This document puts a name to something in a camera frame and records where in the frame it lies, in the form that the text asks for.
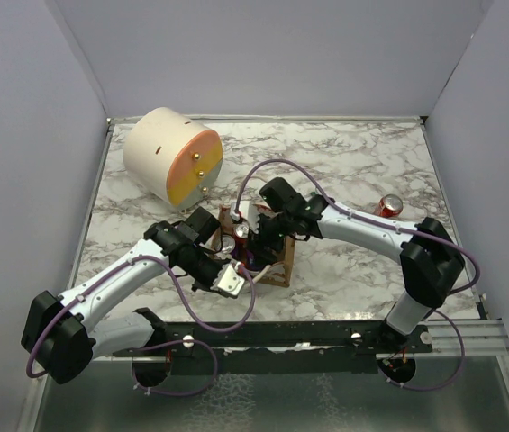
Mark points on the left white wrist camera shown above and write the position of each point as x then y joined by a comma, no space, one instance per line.
229,282

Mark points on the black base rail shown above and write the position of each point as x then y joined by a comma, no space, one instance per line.
279,347

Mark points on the cream cylindrical drawer box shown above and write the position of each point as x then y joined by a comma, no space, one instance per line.
174,157

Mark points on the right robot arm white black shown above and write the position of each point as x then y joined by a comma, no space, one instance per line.
431,263

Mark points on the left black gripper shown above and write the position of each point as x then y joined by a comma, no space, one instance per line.
208,285

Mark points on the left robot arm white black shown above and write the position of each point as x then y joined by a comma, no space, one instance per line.
62,333

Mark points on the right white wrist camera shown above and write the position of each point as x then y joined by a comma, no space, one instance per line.
247,213

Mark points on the orange red soda can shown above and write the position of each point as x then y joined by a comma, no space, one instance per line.
241,233

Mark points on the red cola can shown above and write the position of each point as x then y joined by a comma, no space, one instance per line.
389,206

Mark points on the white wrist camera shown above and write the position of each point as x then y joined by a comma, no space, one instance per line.
247,213
229,282

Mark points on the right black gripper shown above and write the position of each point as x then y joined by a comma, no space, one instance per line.
257,242

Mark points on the purple fanta can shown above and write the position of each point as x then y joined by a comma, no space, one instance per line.
227,247
247,259

